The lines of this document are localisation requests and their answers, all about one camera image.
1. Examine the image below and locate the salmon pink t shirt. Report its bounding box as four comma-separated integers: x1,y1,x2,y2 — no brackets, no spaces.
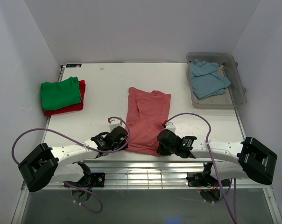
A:
126,87,171,156

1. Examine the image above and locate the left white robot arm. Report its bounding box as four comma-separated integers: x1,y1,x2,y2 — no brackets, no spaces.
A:
18,126,129,192

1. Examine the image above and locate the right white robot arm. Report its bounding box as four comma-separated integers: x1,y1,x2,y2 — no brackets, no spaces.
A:
157,129,277,185

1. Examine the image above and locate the folded red t shirt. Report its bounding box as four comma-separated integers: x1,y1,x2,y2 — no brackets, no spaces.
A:
41,77,86,117

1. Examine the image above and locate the blue t shirt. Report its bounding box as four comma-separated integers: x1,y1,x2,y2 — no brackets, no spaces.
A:
189,59,231,99

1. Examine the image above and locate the folded green t shirt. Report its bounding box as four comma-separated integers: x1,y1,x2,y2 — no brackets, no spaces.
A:
41,77,82,111

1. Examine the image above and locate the clear plastic bin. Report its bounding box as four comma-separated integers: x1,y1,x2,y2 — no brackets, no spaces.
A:
186,52,247,110

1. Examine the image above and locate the blue label sticker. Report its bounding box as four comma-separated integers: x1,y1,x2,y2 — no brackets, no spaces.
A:
65,64,82,68

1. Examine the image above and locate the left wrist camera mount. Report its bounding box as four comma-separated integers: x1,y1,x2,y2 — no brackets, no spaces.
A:
108,117,123,132

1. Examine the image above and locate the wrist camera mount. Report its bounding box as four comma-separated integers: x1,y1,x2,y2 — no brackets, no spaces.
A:
108,117,123,132
162,120,176,133

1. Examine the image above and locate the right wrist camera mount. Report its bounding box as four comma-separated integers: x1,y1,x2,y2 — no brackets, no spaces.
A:
162,120,176,133

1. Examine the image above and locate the aluminium table frame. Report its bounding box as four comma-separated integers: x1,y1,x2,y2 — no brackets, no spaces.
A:
11,64,282,224

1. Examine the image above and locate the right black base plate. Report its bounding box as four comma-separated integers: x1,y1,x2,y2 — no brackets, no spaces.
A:
186,171,219,188

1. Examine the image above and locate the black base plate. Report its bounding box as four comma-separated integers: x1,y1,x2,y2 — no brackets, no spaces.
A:
66,173,106,188
186,171,219,188

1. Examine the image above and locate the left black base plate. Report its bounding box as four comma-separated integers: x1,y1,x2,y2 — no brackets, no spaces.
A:
66,173,106,188

